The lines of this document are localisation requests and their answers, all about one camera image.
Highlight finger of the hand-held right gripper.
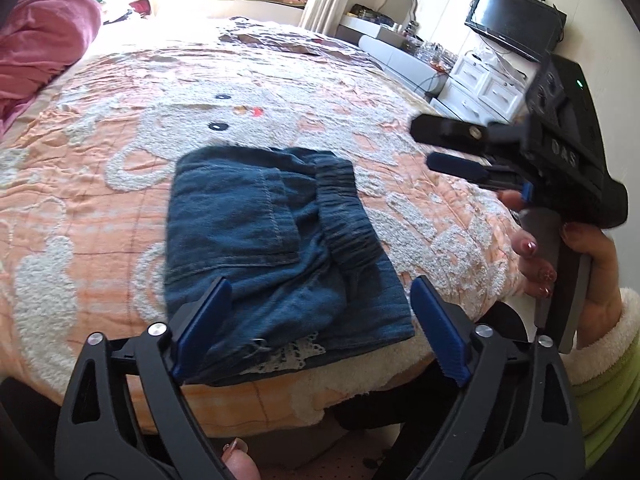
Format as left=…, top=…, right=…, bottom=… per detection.
left=410, top=114, right=527, bottom=156
left=426, top=152, right=531, bottom=197

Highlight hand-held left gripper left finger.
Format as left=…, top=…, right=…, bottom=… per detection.
left=55, top=276, right=234, bottom=480

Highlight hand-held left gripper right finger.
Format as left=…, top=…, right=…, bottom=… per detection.
left=405, top=275, right=586, bottom=480

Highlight blue denim pants with lace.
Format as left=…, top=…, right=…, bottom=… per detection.
left=163, top=146, right=417, bottom=387

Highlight person's right forearm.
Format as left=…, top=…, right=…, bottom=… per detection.
left=564, top=287, right=640, bottom=472

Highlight person's right hand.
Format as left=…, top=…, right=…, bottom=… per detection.
left=500, top=190, right=624, bottom=334

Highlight person's left hand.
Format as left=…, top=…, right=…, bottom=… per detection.
left=220, top=437, right=262, bottom=480

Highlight white dresser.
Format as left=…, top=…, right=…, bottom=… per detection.
left=432, top=49, right=532, bottom=123

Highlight person's dark clothing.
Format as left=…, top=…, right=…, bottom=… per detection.
left=0, top=300, right=532, bottom=480

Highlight grey vanity desk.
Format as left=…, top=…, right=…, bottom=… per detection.
left=334, top=10, right=448, bottom=101

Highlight black television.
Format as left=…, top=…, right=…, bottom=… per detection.
left=464, top=0, right=569, bottom=64

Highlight white framed mirror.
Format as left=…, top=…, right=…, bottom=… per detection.
left=379, top=0, right=420, bottom=27

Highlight orange and white printed blanket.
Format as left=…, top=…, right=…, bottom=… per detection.
left=0, top=16, right=523, bottom=438

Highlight purple patterned quilt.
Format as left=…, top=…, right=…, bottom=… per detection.
left=215, top=16, right=362, bottom=61

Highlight pink blanket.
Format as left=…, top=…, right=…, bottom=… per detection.
left=0, top=0, right=104, bottom=133

